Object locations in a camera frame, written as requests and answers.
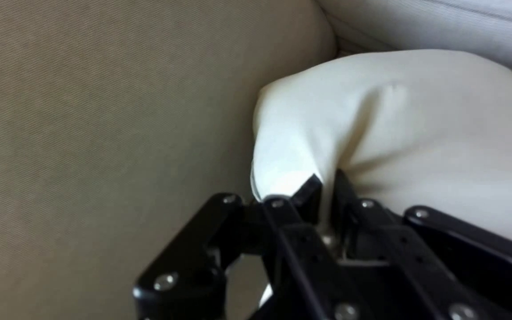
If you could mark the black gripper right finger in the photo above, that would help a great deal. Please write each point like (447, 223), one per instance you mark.
(445, 250)

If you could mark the white pleated cushion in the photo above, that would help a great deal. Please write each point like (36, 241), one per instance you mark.
(434, 118)

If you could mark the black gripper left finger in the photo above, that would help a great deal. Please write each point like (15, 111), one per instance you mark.
(209, 255)

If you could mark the grey fabric couch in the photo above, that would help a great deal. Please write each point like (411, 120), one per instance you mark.
(89, 118)

